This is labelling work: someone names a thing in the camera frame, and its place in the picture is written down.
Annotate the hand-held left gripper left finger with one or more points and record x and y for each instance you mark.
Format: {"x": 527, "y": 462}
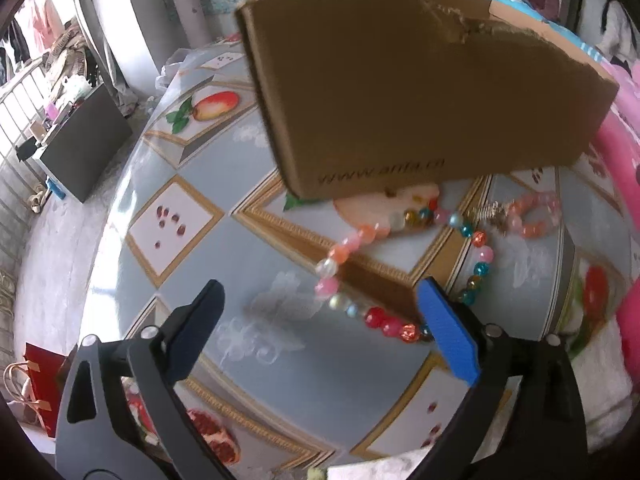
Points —
{"x": 192, "y": 335}

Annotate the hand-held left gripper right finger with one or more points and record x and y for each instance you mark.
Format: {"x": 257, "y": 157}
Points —
{"x": 450, "y": 330}

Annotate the brown cardboard box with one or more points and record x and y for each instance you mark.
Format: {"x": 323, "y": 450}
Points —
{"x": 400, "y": 85}

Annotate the fruit print tablecloth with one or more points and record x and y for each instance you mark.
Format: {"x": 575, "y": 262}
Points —
{"x": 300, "y": 385}

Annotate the red paper bag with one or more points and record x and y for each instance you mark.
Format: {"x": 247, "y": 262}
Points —
{"x": 45, "y": 385}

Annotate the white fuzzy robe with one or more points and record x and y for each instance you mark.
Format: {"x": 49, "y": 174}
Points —
{"x": 605, "y": 385}

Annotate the grey cabinet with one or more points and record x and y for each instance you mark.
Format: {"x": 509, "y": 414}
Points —
{"x": 85, "y": 150}

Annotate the pink floral blanket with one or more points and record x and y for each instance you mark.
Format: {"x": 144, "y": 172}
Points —
{"x": 625, "y": 150}

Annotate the white plastic bag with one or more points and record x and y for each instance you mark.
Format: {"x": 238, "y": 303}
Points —
{"x": 177, "y": 67}

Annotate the metal railing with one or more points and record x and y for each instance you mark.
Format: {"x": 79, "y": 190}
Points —
{"x": 15, "y": 125}

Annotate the clutter pile on cabinet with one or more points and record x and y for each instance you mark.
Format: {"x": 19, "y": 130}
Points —
{"x": 70, "y": 65}

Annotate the pink hanging garment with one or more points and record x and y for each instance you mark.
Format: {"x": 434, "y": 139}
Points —
{"x": 39, "y": 17}

